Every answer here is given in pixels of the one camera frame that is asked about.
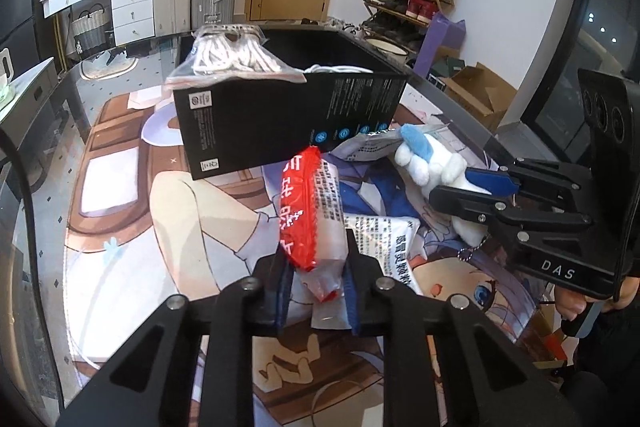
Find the grey sideboard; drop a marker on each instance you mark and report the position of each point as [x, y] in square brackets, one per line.
[35, 97]

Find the green tissue pack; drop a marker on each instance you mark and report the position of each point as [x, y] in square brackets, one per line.
[6, 96]

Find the person's right hand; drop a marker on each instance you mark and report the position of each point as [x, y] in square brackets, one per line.
[570, 302]

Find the person's dark clothing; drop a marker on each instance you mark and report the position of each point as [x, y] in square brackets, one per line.
[600, 387]

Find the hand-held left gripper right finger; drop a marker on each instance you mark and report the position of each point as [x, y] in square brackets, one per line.
[351, 302]

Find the open cardboard box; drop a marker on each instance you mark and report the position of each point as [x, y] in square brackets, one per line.
[480, 99]

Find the white desk with drawers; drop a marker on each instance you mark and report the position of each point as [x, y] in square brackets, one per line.
[130, 7]

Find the black cardboard box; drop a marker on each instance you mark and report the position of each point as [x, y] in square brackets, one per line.
[260, 122]

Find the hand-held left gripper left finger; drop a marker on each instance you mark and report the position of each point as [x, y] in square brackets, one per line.
[284, 292]

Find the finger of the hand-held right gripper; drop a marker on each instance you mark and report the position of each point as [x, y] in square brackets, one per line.
[490, 179]
[475, 204]

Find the dark glass partition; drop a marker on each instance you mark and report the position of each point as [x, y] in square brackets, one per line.
[565, 57]

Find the red white plastic packet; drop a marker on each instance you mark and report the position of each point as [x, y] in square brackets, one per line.
[305, 207]

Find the purple bag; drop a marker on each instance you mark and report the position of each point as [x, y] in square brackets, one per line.
[440, 42]

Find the wicker basket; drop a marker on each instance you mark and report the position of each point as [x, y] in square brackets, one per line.
[90, 34]

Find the printed cartoon table mat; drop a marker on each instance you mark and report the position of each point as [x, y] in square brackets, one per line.
[150, 217]

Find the white blue printed packet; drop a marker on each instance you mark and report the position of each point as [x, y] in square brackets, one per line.
[385, 242]
[370, 144]

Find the white blue plush toy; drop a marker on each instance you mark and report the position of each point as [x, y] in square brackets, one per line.
[435, 162]

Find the dark green box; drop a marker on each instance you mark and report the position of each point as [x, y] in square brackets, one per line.
[450, 69]

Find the white electric kettle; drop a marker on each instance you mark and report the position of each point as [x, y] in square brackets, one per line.
[5, 67]

